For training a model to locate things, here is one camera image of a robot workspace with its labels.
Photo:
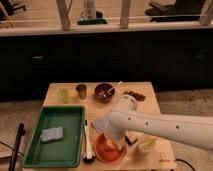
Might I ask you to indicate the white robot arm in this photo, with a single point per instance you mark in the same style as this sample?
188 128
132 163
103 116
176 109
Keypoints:
195 131

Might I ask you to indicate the green plastic tray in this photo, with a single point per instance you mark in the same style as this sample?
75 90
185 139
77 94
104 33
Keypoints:
63 153

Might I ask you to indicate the grey cloth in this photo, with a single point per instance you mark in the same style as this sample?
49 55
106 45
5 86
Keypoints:
99 124

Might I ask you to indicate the green translucent cup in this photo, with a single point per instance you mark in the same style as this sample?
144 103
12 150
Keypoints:
63 95

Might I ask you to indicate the white mug on green tray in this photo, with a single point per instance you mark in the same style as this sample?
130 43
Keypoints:
90 16

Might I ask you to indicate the brown block eraser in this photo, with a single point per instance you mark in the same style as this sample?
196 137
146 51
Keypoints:
131 138

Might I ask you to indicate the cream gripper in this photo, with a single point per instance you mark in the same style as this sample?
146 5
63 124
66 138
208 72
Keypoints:
114 141

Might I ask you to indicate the white handled brush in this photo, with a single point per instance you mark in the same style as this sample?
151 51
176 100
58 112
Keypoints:
89 156

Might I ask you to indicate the grey sponge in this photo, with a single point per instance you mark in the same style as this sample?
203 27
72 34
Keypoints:
52 134

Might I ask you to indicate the dark brown bowl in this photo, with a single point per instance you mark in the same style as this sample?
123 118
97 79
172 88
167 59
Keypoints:
104 92

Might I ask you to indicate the black stand pole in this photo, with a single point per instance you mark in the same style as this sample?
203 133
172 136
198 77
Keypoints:
19 135

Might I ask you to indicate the bunch of dark grapes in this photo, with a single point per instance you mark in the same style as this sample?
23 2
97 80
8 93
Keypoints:
137 96

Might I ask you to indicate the orange-red bowl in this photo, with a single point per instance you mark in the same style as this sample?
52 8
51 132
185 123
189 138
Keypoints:
106 154

